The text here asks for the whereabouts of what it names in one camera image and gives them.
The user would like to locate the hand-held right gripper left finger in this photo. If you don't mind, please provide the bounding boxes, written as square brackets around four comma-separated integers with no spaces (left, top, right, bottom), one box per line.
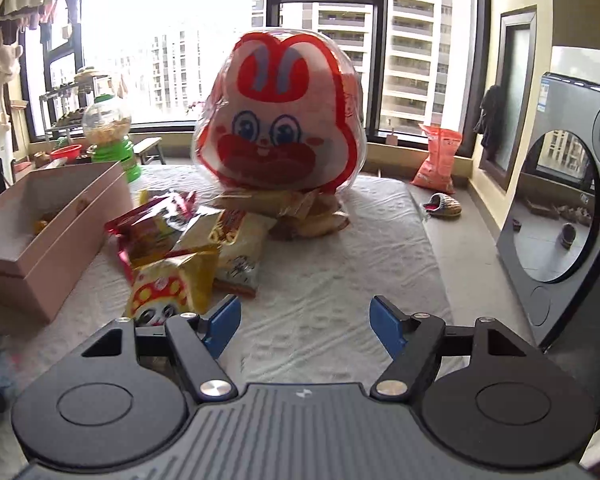
[82,294,242,405]

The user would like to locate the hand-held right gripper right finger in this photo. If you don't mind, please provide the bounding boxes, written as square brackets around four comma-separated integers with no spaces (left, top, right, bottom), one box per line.
[369,295,528,404]

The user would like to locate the yellow mushroom print snack packet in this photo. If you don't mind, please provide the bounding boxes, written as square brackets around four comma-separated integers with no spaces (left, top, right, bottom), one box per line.
[125,250,221,329]

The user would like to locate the rice cracker packet red label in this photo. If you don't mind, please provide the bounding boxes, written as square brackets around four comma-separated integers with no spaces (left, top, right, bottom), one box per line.
[210,210,277,299]

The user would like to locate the dark red snack packet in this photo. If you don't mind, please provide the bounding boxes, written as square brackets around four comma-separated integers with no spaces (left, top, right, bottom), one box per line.
[105,192,216,281]

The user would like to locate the pink cardboard box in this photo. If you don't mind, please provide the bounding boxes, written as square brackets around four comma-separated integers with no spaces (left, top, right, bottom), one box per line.
[0,160,136,324]

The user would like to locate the orange snack packet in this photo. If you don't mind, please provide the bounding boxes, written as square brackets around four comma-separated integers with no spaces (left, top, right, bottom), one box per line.
[32,211,59,237]

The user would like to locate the white textured tablecloth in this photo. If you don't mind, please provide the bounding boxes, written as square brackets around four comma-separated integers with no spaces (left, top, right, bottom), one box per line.
[0,162,473,461]

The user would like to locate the grey slipper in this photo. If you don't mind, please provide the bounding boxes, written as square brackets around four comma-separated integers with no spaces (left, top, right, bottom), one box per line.
[422,192,463,219]

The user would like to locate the brown bread packets pile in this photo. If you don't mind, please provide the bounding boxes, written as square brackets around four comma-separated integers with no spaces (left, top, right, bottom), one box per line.
[214,189,352,241]

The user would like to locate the orange snack bag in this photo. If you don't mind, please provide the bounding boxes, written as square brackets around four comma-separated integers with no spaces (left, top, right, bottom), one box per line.
[411,124,464,195]

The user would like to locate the small wooden bench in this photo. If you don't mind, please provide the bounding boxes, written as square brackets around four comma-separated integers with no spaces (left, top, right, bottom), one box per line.
[131,136,167,166]

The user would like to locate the rabbit face snack bag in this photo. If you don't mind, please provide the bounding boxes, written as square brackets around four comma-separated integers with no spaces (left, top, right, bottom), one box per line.
[192,30,367,196]

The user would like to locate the grey washing machine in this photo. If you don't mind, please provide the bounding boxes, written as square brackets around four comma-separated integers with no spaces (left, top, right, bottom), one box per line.
[496,72,600,352]

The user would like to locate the green base candy dispenser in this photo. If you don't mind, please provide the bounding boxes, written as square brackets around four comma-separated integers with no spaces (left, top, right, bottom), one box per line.
[82,77,142,184]

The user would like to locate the dark hanging garment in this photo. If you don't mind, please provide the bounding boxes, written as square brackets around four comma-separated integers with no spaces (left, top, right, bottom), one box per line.
[474,85,504,155]

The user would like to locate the red plastic basin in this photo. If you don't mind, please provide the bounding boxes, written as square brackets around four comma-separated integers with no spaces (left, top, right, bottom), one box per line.
[50,144,83,162]

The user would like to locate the dark framed glass door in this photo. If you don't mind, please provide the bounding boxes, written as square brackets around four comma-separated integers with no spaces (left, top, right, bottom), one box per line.
[479,5,539,192]

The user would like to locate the metal plant rack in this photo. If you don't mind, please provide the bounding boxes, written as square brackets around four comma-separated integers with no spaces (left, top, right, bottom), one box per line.
[39,66,112,142]

